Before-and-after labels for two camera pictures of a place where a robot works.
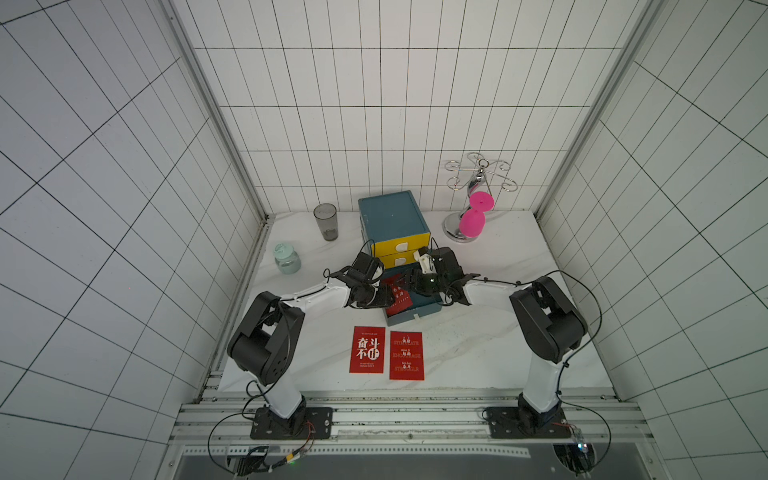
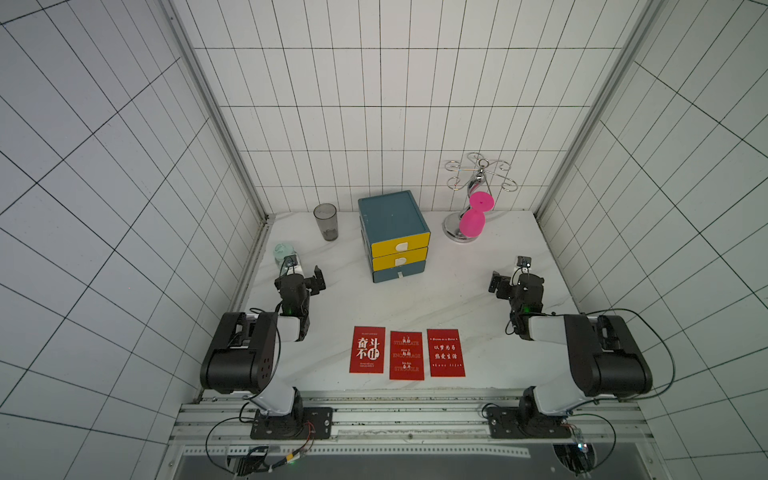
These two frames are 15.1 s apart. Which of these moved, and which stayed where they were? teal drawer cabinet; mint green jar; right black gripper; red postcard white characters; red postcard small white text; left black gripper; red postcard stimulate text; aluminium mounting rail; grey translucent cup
Moved: right black gripper; red postcard small white text; left black gripper
Stayed: aluminium mounting rail; grey translucent cup; mint green jar; red postcard white characters; teal drawer cabinet; red postcard stimulate text
